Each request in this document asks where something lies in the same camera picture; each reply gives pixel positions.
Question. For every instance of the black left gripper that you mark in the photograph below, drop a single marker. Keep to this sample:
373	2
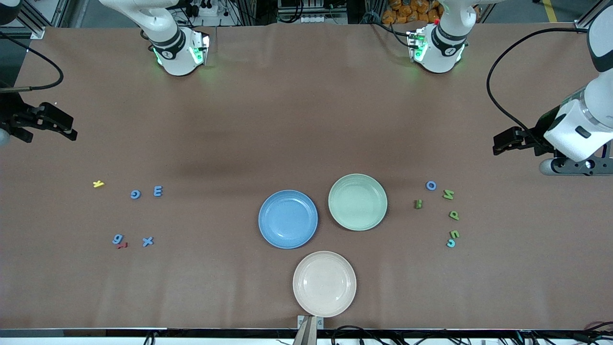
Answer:
539	133

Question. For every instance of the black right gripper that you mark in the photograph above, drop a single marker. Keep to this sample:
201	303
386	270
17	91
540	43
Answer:
10	116

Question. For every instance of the green letter M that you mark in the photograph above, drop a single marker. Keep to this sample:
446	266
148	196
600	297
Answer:
448	195

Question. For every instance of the green letter P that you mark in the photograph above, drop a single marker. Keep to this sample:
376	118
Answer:
454	215

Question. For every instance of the blue letter G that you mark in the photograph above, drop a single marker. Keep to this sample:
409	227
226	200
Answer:
132	194

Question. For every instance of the blue letter E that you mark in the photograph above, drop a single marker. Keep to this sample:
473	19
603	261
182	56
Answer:
157	191

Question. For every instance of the blue digit 9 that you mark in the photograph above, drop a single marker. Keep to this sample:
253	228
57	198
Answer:
118	239

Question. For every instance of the blue letter X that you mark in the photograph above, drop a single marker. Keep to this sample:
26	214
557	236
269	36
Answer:
148	242

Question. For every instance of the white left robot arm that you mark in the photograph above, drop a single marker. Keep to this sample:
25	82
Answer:
443	48

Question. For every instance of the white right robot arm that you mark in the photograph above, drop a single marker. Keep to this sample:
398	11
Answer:
172	43

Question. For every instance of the blue letter O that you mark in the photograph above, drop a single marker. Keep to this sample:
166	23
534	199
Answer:
427	185

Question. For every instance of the grey base connector box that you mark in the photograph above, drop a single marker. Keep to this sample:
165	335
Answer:
415	45
201	48

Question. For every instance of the light green plate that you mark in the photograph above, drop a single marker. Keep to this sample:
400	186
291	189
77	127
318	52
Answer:
357	202

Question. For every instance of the orange fruit pile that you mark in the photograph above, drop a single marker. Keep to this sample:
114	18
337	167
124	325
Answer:
407	12

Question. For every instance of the white power strip with plugs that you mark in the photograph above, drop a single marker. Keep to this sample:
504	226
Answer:
208	10

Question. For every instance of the pale pink plate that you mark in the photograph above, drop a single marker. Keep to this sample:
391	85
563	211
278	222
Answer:
324	284

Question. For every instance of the blue plate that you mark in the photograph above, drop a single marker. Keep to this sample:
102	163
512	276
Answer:
288	219

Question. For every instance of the aluminium frame post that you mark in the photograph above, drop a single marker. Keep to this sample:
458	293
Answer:
36	21
585	21

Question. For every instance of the metal table clamp bracket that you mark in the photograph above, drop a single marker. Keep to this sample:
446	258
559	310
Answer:
310	326

